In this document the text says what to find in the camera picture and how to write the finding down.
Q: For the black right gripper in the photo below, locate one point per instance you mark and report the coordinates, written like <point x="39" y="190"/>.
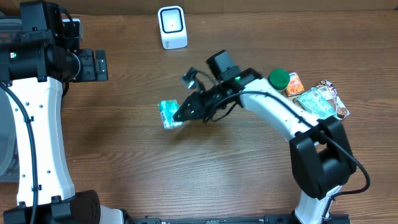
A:
<point x="203" y="109"/>

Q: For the clear bread bag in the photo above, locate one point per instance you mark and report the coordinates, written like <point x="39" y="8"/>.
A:
<point x="330" y="93"/>

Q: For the green lid jar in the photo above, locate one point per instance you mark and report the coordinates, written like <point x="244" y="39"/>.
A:
<point x="279" y="79"/>

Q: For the grey plastic basket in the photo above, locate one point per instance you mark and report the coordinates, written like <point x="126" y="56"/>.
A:
<point x="9" y="157"/>

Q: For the orange tissue packet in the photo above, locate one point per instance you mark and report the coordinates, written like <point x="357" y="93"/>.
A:
<point x="295" y="86"/>

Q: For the green wipes packet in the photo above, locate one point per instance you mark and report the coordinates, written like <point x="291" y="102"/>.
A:
<point x="314" y="102"/>

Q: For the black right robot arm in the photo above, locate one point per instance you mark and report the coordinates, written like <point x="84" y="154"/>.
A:
<point x="320" y="154"/>

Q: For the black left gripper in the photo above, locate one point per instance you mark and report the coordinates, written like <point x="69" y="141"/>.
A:
<point x="101" y="65"/>

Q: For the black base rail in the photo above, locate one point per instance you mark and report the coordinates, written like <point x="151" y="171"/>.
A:
<point x="217" y="220"/>

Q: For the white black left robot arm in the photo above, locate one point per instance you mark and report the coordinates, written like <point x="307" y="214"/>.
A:
<point x="36" y="70"/>

